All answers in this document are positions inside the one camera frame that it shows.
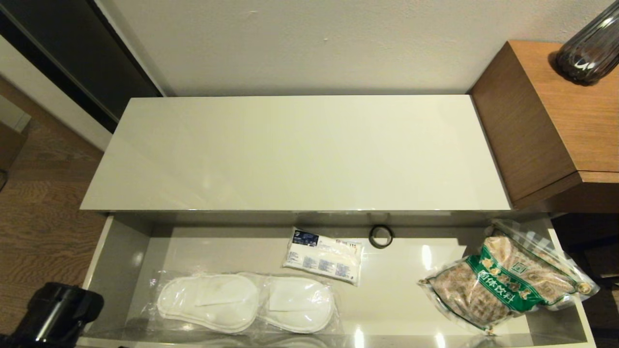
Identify glossy white drawer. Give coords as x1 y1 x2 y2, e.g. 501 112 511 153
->
64 211 597 348

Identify white slippers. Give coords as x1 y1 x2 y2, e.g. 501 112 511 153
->
145 271 265 335
251 272 342 335

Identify green printed snack bag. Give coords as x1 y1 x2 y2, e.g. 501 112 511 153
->
418 218 601 337

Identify glossy white low cabinet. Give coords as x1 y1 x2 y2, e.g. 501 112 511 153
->
80 94 513 213

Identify white wipes pack blue label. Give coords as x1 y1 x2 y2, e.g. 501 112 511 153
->
281 227 365 287

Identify black tape roll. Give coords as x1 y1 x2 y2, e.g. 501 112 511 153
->
368 224 395 249

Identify brown wooden side cabinet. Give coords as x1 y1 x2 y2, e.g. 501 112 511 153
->
468 40 619 214

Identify dark sliding door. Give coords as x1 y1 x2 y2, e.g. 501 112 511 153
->
0 0 163 134

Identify brown box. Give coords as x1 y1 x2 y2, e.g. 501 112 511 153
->
0 93 32 190

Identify dark ribbed glass vase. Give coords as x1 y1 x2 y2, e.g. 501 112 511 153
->
553 0 619 86

